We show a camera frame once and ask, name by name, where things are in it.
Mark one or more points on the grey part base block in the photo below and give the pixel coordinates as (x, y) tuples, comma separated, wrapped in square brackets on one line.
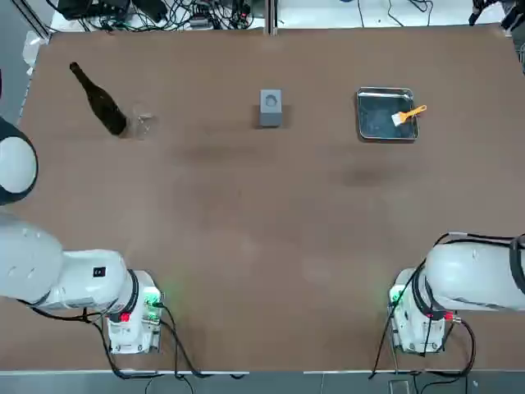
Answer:
[(270, 113)]

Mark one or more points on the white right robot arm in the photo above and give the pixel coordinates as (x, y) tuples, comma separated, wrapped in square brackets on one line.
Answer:
[(463, 275)]

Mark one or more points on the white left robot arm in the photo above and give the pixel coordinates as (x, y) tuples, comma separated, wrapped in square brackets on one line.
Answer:
[(78, 279)]

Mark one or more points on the shiny metal tray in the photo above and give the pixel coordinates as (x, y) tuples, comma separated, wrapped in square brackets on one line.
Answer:
[(381, 123)]

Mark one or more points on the clear glass cup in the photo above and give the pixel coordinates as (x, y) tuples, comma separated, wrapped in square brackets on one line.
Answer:
[(141, 121)]

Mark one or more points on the dark brown glass bottle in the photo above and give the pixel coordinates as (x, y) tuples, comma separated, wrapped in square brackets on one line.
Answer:
[(102, 106)]

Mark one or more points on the grey floor socket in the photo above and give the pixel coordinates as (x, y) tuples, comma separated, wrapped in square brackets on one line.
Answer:
[(399, 386)]

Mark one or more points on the black power supply box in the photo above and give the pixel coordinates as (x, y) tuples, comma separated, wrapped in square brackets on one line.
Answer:
[(94, 8)]

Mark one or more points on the clear plastic bag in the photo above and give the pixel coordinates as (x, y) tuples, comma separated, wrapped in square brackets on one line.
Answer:
[(35, 49)]

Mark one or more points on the aluminium frame post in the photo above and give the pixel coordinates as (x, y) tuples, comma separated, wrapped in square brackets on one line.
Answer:
[(271, 16)]

